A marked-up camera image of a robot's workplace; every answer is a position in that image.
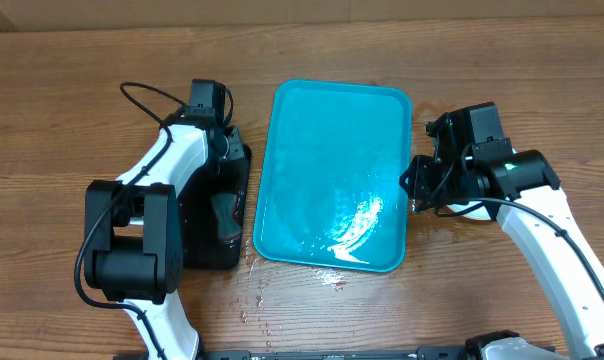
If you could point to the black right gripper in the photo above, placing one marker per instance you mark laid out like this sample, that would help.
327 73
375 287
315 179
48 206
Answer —
419 171

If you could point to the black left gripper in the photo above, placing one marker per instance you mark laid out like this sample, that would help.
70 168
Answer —
223 161

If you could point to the dark hourglass sponge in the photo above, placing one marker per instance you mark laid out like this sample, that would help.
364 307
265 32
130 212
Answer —
224 207

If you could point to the light blue plate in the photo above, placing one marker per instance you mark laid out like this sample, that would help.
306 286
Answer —
474 212

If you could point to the teal plastic tray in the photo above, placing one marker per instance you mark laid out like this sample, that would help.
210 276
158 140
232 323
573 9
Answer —
329 191

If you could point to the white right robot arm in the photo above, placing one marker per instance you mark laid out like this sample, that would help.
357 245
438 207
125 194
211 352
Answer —
522 193

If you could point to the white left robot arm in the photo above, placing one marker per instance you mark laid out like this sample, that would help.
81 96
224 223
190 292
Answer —
132 257

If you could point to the black rectangular water tray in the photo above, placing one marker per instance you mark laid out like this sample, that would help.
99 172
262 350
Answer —
202 250

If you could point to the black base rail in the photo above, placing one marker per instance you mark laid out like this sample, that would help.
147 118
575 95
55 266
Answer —
456 352

